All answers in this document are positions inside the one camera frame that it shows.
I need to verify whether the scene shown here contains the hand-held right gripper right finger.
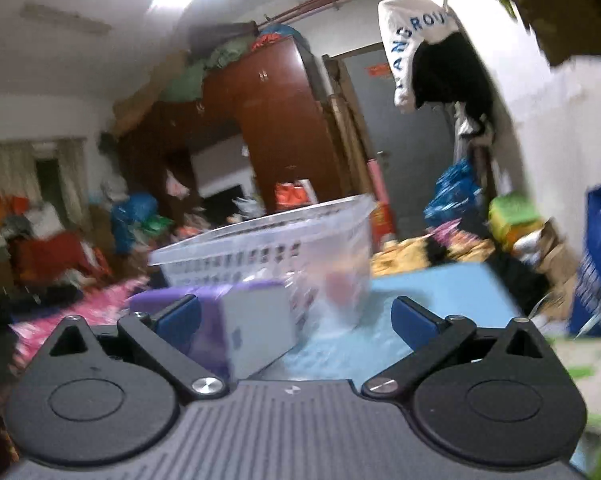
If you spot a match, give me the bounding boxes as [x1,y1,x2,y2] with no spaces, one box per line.
[361,296,554,403]

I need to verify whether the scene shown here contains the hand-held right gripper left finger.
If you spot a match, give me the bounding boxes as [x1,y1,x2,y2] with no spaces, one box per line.
[47,294,227,403]

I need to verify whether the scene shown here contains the purple and white box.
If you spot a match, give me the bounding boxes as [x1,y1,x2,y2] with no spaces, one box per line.
[128,280,300,382]

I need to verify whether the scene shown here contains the clear plastic basket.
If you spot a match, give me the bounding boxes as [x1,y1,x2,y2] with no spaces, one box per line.
[148,194,376,337]

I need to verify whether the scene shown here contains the blue table mat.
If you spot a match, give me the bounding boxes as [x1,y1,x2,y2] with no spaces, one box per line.
[250,262,527,382]

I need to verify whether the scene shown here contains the yellow patterned cloth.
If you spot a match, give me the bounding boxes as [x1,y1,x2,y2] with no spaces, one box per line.
[371,236,496,277]

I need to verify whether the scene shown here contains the pink floral blanket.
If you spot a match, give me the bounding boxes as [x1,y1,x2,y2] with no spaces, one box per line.
[8,277,156,361]

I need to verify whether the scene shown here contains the blue plastic bag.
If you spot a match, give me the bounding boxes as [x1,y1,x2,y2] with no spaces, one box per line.
[110,192,160,256]

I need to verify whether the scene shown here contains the pink rolled mat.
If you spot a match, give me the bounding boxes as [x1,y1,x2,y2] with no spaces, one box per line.
[367,157,397,246]

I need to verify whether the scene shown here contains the blue patterned bag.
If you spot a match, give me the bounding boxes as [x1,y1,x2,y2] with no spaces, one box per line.
[423,158,483,228]

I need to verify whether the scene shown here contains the green and yellow box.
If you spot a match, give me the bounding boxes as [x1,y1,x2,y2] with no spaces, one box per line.
[489,193,543,251]

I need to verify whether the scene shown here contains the red cloth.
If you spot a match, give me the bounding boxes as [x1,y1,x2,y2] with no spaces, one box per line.
[11,232,106,286]

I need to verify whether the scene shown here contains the cardboard box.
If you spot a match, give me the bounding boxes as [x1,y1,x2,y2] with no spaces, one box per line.
[513,218,581,301]

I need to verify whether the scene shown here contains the orange packet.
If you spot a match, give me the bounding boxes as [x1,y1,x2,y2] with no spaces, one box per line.
[273,179,317,213]

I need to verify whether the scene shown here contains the grey door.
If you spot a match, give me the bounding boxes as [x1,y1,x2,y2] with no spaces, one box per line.
[323,45,456,241]

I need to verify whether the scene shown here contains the blue woven bag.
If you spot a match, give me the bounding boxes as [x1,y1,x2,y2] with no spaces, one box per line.
[569,178,601,337]

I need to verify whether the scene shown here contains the dark red wooden wardrobe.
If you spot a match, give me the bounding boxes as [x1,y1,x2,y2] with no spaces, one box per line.
[116,36,352,221]

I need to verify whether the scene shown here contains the green bundle on wardrobe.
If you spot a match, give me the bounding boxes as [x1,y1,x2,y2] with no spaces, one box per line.
[158,40,259,104]

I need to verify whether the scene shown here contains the white and black hanging garment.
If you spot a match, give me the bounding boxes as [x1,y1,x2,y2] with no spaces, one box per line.
[378,0,495,137]

